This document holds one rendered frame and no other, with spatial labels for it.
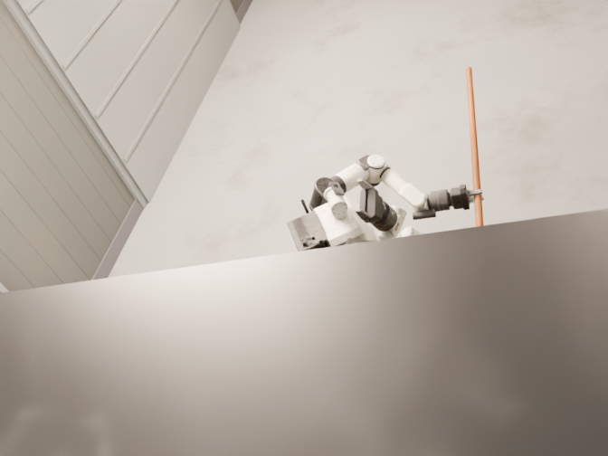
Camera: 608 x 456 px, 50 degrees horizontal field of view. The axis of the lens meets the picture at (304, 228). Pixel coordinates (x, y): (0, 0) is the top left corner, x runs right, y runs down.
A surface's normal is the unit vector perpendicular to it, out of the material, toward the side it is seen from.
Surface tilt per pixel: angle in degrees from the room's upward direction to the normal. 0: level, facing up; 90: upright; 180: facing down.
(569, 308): 0
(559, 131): 0
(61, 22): 90
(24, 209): 90
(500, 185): 0
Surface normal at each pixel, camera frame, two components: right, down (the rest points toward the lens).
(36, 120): 0.93, -0.09
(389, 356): -0.32, -0.70
